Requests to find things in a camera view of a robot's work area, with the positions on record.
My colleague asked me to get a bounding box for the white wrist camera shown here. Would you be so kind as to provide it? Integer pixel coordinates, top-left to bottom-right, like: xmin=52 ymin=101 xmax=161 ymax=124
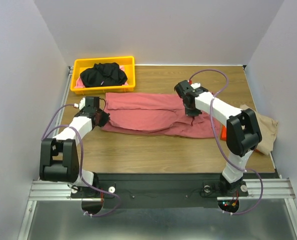
xmin=188 ymin=80 xmax=201 ymax=89
xmin=73 ymin=97 xmax=86 ymax=110

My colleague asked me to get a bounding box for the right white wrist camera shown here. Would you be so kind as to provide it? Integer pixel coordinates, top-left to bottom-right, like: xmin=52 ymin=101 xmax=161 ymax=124
xmin=188 ymin=80 xmax=201 ymax=89

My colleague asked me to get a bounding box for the yellow plastic bin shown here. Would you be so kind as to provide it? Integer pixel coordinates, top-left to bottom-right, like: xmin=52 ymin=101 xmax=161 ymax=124
xmin=70 ymin=56 xmax=136 ymax=95

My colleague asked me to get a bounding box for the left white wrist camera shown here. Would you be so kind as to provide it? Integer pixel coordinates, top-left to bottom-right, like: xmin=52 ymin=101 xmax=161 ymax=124
xmin=73 ymin=97 xmax=86 ymax=110

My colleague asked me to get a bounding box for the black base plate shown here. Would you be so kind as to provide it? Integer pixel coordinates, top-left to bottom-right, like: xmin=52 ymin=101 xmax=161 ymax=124
xmin=42 ymin=172 xmax=249 ymax=210

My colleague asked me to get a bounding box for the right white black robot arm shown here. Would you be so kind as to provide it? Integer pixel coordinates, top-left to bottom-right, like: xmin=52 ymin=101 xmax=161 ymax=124
xmin=174 ymin=80 xmax=262 ymax=195

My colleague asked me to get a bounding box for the folded orange t shirt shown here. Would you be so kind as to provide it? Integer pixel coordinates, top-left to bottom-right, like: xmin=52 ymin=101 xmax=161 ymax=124
xmin=220 ymin=126 xmax=262 ymax=156

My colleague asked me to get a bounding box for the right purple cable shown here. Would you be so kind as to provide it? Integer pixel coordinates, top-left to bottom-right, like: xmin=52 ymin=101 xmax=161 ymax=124
xmin=189 ymin=69 xmax=264 ymax=216

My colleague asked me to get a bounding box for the folded beige t shirt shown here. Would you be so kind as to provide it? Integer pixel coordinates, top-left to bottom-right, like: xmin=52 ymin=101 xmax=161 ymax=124
xmin=239 ymin=103 xmax=280 ymax=156

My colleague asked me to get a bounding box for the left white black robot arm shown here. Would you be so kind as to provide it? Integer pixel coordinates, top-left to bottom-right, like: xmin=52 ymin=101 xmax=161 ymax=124
xmin=39 ymin=96 xmax=110 ymax=197

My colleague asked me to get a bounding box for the pink red t shirt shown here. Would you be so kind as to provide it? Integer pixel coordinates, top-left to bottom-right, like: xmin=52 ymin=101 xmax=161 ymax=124
xmin=102 ymin=92 xmax=214 ymax=139

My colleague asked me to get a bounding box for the light pink t shirt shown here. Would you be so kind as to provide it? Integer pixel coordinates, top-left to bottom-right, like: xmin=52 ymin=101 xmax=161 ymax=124
xmin=74 ymin=65 xmax=125 ymax=89

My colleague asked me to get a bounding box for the black t shirt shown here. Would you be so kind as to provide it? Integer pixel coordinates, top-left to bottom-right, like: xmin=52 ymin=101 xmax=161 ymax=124
xmin=80 ymin=62 xmax=128 ymax=88

